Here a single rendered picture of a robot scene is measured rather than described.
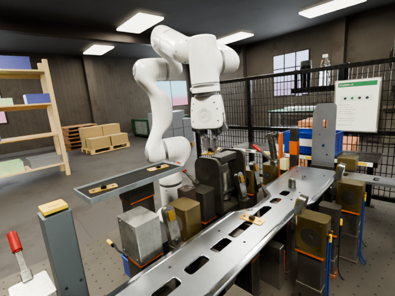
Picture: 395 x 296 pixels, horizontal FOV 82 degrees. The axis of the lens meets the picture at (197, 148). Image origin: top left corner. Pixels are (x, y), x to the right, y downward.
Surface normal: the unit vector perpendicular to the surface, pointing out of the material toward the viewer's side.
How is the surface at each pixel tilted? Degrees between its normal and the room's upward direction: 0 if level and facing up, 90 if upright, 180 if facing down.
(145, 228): 90
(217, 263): 0
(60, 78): 90
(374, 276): 0
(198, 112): 90
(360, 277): 0
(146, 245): 90
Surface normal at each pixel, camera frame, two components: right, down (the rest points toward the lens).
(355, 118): -0.69, 0.21
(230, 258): -0.07, -0.97
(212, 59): 0.52, 0.14
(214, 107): -0.35, 0.22
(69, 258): 0.72, 0.09
